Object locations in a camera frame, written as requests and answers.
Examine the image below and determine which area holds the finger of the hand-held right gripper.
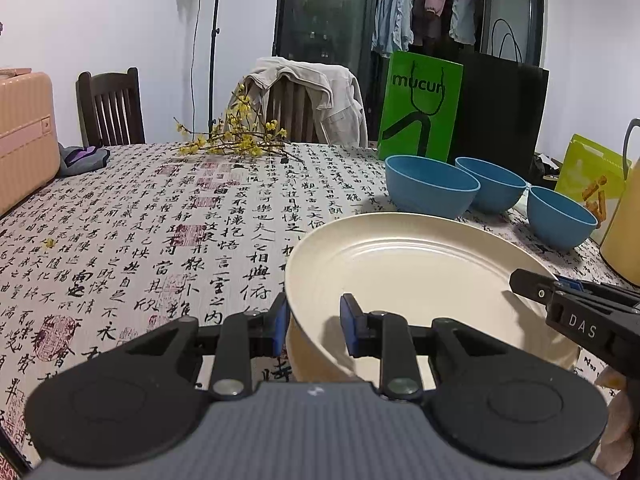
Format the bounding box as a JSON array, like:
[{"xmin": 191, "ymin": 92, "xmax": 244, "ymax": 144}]
[
  {"xmin": 509, "ymin": 269, "xmax": 558, "ymax": 306},
  {"xmin": 557, "ymin": 276, "xmax": 640, "ymax": 302}
]

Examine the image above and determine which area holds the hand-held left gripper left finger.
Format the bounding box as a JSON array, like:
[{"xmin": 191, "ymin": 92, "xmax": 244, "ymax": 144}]
[{"xmin": 119, "ymin": 294, "xmax": 290, "ymax": 402}]

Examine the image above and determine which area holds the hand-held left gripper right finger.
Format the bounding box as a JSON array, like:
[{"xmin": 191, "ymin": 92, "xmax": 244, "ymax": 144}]
[{"xmin": 341, "ymin": 294, "xmax": 501, "ymax": 402}]

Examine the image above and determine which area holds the cream ribbed plate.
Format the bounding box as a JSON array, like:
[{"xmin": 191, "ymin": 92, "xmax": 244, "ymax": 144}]
[
  {"xmin": 286, "ymin": 310, "xmax": 583, "ymax": 386},
  {"xmin": 284, "ymin": 212, "xmax": 583, "ymax": 383}
]

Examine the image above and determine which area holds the blue bowl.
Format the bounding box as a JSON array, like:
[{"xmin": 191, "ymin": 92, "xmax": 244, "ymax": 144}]
[
  {"xmin": 527, "ymin": 186, "xmax": 599, "ymax": 252},
  {"xmin": 385, "ymin": 155, "xmax": 481, "ymax": 218},
  {"xmin": 455, "ymin": 156, "xmax": 528, "ymax": 213}
]

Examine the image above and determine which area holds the person's right hand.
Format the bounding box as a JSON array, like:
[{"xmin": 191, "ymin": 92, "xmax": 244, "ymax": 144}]
[{"xmin": 595, "ymin": 366, "xmax": 633, "ymax": 476}]

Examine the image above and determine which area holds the yellow thermos jug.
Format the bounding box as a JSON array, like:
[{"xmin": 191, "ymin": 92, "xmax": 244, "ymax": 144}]
[{"xmin": 599, "ymin": 119, "xmax": 640, "ymax": 286}]

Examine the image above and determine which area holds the yellow-green snack box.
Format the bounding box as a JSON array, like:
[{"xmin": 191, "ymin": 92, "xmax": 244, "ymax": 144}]
[{"xmin": 555, "ymin": 134, "xmax": 633, "ymax": 231}]

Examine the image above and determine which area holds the calligraphy printed tablecloth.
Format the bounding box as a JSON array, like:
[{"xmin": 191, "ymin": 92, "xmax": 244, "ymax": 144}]
[{"xmin": 0, "ymin": 141, "xmax": 640, "ymax": 466}]

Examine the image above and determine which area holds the black paper bag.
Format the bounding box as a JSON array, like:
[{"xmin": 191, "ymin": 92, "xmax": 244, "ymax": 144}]
[{"xmin": 452, "ymin": 19, "xmax": 550, "ymax": 183}]

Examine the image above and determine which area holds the yellow flower branch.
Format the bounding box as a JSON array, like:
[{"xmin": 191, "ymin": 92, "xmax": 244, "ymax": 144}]
[{"xmin": 173, "ymin": 82, "xmax": 306, "ymax": 163}]

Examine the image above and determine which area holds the green paper bag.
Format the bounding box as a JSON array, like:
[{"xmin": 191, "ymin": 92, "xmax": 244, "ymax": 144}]
[{"xmin": 377, "ymin": 50, "xmax": 463, "ymax": 163}]

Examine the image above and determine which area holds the dark wooden chair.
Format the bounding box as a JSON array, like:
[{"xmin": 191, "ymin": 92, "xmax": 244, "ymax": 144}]
[
  {"xmin": 265, "ymin": 77, "xmax": 321, "ymax": 143},
  {"xmin": 76, "ymin": 67, "xmax": 147, "ymax": 148}
]

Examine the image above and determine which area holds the chair with beige jacket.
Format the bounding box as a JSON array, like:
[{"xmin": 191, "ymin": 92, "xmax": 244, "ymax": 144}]
[{"xmin": 227, "ymin": 56, "xmax": 368, "ymax": 148}]

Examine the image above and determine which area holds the grey purple cloth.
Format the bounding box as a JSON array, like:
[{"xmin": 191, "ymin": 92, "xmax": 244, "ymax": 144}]
[{"xmin": 56, "ymin": 142, "xmax": 111, "ymax": 177}]

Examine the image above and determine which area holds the hanging pale shirt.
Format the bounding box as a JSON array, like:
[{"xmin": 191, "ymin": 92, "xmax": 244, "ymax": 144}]
[{"xmin": 449, "ymin": 0, "xmax": 478, "ymax": 46}]

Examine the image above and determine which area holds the studio light on stand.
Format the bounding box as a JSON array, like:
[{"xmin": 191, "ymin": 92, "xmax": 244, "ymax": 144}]
[{"xmin": 198, "ymin": 0, "xmax": 226, "ymax": 133}]

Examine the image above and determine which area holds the hanging blue shirt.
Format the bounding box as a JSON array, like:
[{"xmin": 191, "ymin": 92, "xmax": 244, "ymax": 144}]
[{"xmin": 372, "ymin": 0, "xmax": 415, "ymax": 56}]

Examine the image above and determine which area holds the dark sliding glass door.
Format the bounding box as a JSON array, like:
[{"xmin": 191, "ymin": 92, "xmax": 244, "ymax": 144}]
[{"xmin": 272, "ymin": 0, "xmax": 546, "ymax": 126}]

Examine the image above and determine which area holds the pink suitcase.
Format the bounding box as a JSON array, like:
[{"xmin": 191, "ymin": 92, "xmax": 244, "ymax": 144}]
[{"xmin": 0, "ymin": 69, "xmax": 61, "ymax": 216}]

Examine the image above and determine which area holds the black light power cable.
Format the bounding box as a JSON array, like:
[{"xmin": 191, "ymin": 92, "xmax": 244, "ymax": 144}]
[{"xmin": 189, "ymin": 0, "xmax": 202, "ymax": 133}]

